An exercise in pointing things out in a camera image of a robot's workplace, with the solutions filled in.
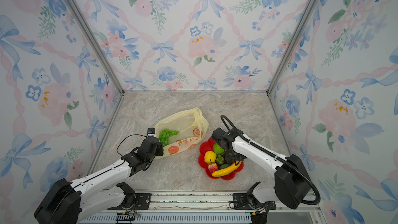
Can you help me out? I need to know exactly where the pale yellow plastic bag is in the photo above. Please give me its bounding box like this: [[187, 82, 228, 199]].
[[154, 108, 209, 158]]

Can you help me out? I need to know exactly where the purple mangosteen green calyx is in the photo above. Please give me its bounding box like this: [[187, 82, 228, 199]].
[[216, 156, 225, 166]]

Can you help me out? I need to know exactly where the green grapes bunch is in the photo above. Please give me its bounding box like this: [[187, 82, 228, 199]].
[[159, 129, 179, 146]]

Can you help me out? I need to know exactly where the red flower-shaped plate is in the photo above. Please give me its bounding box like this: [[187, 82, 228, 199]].
[[198, 138, 244, 181]]

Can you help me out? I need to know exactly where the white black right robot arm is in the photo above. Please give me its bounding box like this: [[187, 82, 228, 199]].
[[211, 128, 311, 209]]

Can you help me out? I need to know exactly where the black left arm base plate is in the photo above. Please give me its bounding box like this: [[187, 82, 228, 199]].
[[108, 193, 151, 211]]

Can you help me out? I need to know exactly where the red fruit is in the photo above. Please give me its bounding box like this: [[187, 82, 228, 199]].
[[208, 163, 219, 174]]

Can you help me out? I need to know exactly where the aluminium corner frame post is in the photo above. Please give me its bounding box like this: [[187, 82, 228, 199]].
[[267, 0, 319, 98], [65, 0, 124, 95]]

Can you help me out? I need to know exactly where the yellow banana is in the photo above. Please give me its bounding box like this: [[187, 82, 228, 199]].
[[211, 161, 242, 177]]

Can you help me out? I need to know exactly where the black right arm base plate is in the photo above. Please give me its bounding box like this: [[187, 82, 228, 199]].
[[232, 192, 277, 211]]

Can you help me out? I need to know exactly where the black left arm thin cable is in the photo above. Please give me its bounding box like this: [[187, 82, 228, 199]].
[[116, 127, 156, 157]]

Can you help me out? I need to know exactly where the yellow fruit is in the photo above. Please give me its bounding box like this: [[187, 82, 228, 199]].
[[204, 151, 217, 164]]

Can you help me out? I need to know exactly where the dark green avocado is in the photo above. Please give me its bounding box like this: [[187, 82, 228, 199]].
[[219, 163, 230, 170]]

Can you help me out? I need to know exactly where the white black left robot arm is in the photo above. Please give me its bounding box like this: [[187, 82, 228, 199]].
[[34, 134, 163, 224]]

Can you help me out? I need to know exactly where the aluminium corner frame post left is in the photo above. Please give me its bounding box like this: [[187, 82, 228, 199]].
[[65, 0, 124, 95]]

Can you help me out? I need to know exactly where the green fruit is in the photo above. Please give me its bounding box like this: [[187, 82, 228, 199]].
[[212, 144, 225, 157]]

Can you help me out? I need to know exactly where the aluminium corner frame post right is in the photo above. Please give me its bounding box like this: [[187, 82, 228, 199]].
[[267, 0, 319, 98]]

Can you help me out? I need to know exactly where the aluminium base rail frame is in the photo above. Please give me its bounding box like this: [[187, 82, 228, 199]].
[[81, 191, 326, 224]]

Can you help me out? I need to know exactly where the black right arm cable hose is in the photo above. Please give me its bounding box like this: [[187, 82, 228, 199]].
[[220, 114, 321, 206]]

